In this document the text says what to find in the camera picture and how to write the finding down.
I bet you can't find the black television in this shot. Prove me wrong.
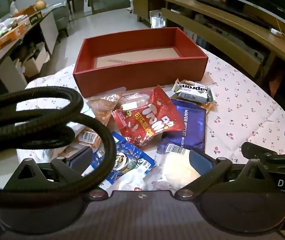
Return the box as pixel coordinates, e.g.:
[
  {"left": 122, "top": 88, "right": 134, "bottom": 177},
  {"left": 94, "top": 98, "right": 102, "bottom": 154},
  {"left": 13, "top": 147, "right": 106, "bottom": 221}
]
[{"left": 188, "top": 0, "right": 285, "bottom": 29}]

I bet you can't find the clear sausage packet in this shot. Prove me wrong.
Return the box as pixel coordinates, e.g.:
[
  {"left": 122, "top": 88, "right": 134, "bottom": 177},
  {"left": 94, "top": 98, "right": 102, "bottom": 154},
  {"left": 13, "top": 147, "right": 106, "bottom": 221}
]
[{"left": 117, "top": 91, "right": 153, "bottom": 112}]

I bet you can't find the blue printed snack packet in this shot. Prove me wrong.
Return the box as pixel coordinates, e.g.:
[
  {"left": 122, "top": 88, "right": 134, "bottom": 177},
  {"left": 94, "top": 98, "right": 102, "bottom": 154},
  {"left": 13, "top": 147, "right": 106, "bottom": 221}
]
[{"left": 82, "top": 131, "right": 157, "bottom": 189}]

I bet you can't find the dark green printed box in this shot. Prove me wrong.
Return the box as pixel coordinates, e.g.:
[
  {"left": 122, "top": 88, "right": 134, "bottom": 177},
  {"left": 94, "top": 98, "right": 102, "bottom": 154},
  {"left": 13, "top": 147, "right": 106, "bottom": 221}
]
[{"left": 28, "top": 11, "right": 43, "bottom": 26}]

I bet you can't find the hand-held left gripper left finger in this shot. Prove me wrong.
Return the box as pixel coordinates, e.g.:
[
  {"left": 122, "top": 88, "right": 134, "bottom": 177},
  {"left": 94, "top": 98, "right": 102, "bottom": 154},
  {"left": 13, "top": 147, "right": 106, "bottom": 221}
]
[{"left": 4, "top": 148, "right": 107, "bottom": 200}]

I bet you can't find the orange packet with barcode label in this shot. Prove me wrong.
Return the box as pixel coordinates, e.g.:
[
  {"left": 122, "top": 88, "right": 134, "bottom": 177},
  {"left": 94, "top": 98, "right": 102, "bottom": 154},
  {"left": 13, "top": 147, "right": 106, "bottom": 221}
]
[{"left": 57, "top": 127, "right": 101, "bottom": 159}]

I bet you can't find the wooden television cabinet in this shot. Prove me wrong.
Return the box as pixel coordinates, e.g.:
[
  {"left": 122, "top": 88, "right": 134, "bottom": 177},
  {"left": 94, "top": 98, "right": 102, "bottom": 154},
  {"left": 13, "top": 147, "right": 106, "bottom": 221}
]
[{"left": 131, "top": 0, "right": 285, "bottom": 90}]

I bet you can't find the silver foil bag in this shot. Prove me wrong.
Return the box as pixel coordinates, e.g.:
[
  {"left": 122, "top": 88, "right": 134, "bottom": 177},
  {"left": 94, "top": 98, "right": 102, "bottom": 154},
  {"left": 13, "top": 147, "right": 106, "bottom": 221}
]
[{"left": 150, "top": 10, "right": 167, "bottom": 29}]

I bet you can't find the white appliance box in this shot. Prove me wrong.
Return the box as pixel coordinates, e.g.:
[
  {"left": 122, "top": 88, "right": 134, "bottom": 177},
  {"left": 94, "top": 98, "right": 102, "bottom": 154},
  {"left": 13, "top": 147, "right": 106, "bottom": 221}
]
[{"left": 183, "top": 29, "right": 205, "bottom": 48}]

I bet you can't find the cherry print tablecloth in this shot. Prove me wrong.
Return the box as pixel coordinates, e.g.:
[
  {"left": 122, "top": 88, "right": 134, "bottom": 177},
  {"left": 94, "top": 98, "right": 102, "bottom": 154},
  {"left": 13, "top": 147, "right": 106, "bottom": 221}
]
[{"left": 16, "top": 46, "right": 285, "bottom": 192}]

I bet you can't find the yellow pomelo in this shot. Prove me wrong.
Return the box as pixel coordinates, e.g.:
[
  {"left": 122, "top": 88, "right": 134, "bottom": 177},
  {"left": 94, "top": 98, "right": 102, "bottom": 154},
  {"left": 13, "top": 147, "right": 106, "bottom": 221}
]
[{"left": 34, "top": 0, "right": 47, "bottom": 11}]

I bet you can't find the white sideboard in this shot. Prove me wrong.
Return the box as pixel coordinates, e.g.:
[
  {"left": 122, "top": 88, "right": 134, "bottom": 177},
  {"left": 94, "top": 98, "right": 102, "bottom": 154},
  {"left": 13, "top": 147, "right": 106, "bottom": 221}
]
[{"left": 0, "top": 7, "right": 59, "bottom": 93}]

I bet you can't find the red gummy candy packet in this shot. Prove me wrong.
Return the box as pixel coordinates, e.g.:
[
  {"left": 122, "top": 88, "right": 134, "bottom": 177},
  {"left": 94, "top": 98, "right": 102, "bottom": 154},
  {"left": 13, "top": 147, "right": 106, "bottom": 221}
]
[{"left": 111, "top": 85, "right": 185, "bottom": 152}]

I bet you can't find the open cardboard box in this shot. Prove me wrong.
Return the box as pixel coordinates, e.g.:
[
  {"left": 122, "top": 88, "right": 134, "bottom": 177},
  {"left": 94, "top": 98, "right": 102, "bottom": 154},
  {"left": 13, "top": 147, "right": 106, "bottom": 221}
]
[{"left": 20, "top": 42, "right": 51, "bottom": 78}]

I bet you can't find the clear packet with pale bun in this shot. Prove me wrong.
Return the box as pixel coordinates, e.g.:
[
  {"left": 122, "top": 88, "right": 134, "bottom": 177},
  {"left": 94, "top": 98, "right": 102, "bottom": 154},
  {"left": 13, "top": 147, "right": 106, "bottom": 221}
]
[{"left": 142, "top": 142, "right": 203, "bottom": 193}]

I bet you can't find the orange carton box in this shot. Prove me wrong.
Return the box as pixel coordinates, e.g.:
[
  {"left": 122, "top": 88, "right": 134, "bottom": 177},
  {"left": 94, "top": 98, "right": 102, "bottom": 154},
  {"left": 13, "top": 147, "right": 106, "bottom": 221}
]
[{"left": 0, "top": 24, "right": 31, "bottom": 51}]

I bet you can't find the black braided cable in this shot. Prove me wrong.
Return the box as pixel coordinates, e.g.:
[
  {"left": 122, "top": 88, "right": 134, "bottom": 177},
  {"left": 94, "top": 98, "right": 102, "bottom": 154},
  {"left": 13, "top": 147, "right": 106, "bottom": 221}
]
[{"left": 0, "top": 86, "right": 118, "bottom": 205}]

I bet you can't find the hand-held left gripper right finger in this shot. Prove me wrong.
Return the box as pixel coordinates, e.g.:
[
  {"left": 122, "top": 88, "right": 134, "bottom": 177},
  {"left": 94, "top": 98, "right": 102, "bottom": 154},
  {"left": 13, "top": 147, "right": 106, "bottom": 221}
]
[{"left": 174, "top": 149, "right": 280, "bottom": 201}]

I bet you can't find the grey armchair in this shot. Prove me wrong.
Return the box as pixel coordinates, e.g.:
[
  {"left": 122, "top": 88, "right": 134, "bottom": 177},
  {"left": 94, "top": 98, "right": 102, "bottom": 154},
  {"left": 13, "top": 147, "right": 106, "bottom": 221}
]
[{"left": 54, "top": 5, "right": 70, "bottom": 37}]

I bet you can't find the orange-brown translucent snack packet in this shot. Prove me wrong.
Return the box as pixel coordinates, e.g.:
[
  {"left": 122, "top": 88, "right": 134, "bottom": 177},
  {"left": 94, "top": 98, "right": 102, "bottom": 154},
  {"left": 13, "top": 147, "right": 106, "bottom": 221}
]
[{"left": 86, "top": 87, "right": 126, "bottom": 128}]

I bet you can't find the blue wafer biscuit packet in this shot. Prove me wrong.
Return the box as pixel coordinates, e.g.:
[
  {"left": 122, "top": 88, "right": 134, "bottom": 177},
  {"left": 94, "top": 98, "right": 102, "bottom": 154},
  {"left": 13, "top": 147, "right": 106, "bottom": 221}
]
[{"left": 161, "top": 99, "right": 206, "bottom": 152}]

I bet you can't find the red cardboard box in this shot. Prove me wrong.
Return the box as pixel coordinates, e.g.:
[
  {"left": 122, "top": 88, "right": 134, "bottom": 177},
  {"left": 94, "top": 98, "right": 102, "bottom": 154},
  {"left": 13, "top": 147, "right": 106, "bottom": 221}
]
[{"left": 73, "top": 27, "right": 209, "bottom": 98}]

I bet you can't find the white and green wafer packet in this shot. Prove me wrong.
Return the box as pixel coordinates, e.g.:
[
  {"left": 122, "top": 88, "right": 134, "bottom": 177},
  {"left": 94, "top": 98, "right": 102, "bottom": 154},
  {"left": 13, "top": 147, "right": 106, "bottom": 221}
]
[{"left": 171, "top": 79, "right": 215, "bottom": 104}]

